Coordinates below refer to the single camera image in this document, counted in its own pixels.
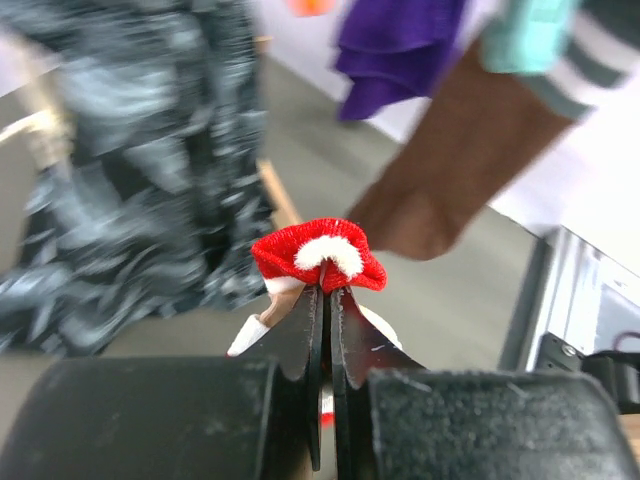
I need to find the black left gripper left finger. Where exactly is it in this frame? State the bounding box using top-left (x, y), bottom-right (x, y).
top-left (1, 287), bottom-right (324, 479)

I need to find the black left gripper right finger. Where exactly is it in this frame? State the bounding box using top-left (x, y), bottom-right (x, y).
top-left (330, 288), bottom-right (639, 479)

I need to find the red snowflake sock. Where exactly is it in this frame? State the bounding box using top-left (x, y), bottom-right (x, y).
top-left (225, 217), bottom-right (404, 426)

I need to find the dark patterned sock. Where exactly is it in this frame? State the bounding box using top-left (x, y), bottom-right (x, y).
top-left (1, 1), bottom-right (271, 356)

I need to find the brown sock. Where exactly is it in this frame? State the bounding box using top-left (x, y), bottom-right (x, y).
top-left (348, 1), bottom-right (639, 261)

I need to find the wooden hanger stand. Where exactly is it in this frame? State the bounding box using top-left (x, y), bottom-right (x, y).
top-left (1, 33), bottom-right (302, 230)

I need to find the purple sock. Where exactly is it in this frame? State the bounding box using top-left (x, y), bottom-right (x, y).
top-left (335, 0), bottom-right (466, 122)

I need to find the orange clothespin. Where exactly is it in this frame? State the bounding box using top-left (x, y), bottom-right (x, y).
top-left (287, 0), bottom-right (336, 17)

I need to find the aluminium frame rail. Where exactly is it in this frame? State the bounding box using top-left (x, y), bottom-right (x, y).
top-left (497, 224), bottom-right (640, 416)

